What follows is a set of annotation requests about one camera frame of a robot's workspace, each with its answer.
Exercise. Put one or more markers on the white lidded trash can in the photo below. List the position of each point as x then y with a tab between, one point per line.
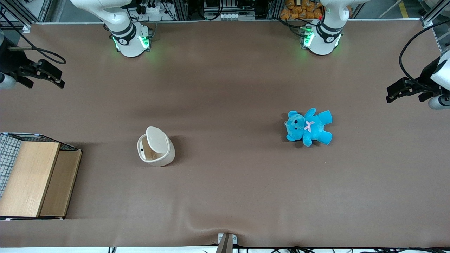
158	142

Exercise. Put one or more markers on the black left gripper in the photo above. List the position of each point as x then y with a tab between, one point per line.
424	80

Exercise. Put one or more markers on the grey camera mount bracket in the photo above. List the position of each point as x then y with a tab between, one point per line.
226	242

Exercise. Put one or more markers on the blue teddy bear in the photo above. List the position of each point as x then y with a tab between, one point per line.
309	126

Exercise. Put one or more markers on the aluminium frame post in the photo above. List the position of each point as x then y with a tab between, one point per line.
21	14
434	12

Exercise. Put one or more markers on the light wooden shelf box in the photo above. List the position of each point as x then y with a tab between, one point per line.
31	179

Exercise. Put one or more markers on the white power strip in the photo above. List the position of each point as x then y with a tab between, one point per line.
153	8

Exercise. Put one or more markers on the brown table mat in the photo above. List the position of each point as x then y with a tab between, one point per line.
228	182

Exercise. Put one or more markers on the pile of orange bread rolls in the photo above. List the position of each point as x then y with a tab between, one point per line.
302	10

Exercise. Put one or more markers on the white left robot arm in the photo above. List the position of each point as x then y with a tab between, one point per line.
325	35

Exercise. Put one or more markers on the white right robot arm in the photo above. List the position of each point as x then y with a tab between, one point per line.
123	24

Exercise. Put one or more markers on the wooden shelf rack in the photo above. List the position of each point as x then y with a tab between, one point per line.
7	154

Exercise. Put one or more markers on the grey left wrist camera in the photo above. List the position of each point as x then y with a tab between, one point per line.
437	102

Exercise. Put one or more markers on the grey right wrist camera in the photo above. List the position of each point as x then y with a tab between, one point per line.
6	80

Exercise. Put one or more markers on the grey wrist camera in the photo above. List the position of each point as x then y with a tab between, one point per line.
437	102
6	80

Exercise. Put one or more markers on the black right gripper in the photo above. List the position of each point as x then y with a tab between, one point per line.
11	62

